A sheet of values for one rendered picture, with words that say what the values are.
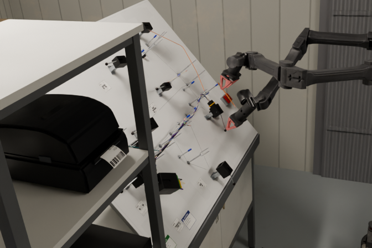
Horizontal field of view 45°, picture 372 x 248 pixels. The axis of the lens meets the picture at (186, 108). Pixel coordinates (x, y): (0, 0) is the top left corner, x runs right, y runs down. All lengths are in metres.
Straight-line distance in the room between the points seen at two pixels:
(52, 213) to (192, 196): 0.95
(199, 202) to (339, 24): 1.84
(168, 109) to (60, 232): 1.20
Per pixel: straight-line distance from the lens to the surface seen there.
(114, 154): 1.28
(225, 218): 2.46
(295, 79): 1.83
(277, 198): 3.66
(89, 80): 2.01
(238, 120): 2.32
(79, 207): 1.22
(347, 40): 2.46
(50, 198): 1.29
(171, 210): 1.94
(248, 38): 3.60
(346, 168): 3.87
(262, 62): 2.07
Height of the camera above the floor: 2.15
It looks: 25 degrees down
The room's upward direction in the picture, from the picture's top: 5 degrees counter-clockwise
